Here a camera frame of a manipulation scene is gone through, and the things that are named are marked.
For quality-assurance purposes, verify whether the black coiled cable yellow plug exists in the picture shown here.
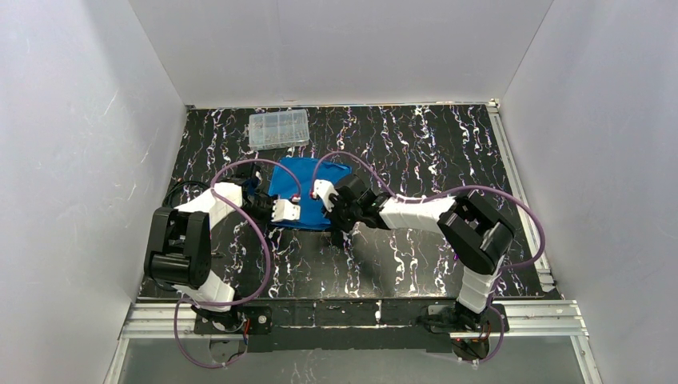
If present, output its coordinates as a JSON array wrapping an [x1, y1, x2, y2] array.
[[161, 180, 209, 208]]

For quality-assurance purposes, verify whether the right aluminium rail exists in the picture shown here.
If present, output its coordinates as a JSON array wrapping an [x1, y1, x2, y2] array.
[[487, 98, 556, 294]]

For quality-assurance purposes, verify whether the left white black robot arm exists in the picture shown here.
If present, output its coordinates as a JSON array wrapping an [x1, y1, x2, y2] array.
[[144, 165, 275, 313]]

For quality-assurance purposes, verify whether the aluminium rail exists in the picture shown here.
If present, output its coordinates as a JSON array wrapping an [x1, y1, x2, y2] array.
[[121, 298, 588, 339], [487, 98, 556, 294]]

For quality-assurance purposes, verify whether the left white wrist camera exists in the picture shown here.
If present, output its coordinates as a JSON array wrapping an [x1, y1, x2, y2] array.
[[271, 198, 301, 222]]

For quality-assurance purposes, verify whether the blue cloth napkin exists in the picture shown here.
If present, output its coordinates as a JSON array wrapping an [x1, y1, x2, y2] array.
[[268, 157, 353, 231]]

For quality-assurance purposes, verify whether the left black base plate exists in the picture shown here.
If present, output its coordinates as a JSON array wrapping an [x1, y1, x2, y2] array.
[[190, 306, 273, 335]]

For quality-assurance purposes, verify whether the clear plastic compartment box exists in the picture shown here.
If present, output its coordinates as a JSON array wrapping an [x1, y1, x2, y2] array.
[[248, 109, 310, 151]]

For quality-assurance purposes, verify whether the front aluminium rail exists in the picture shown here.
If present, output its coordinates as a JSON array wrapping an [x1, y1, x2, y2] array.
[[121, 298, 588, 339]]

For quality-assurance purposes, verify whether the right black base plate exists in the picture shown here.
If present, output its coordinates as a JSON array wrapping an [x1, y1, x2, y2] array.
[[418, 303, 510, 336]]

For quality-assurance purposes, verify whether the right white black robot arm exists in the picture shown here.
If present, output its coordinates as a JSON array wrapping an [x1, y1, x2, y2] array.
[[311, 174, 516, 315]]

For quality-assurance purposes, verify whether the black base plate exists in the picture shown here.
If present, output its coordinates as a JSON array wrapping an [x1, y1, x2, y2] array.
[[418, 303, 510, 336], [190, 306, 273, 335]]

